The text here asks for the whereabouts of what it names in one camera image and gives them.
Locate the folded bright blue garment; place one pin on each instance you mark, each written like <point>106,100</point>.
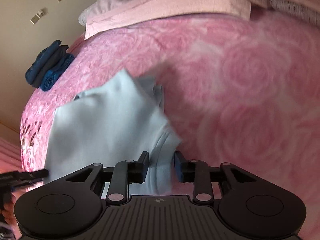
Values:
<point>56,76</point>

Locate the folded dark grey garment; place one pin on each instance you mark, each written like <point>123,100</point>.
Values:
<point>53,60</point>

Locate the striped ruffled pillow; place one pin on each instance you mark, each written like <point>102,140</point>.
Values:
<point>300,10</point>

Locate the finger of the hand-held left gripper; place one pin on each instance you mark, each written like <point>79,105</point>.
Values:
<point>25,183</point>
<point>35,173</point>

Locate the light blue sweatshirt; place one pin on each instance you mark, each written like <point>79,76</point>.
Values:
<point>107,125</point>

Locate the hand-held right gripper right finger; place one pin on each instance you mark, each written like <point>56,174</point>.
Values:
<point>178,167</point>

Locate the pink curtain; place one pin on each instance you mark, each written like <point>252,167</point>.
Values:
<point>8,152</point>

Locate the folded blue denim jeans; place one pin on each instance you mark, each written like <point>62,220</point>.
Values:
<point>42,60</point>

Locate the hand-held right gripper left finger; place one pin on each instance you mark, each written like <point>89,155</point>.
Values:
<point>144,165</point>

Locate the pink floral blanket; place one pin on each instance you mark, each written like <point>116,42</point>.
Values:
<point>237,92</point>

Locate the white ruffled pillow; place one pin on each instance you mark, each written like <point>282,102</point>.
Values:
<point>85,17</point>

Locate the person's left hand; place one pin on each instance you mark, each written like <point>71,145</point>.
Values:
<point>7,215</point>

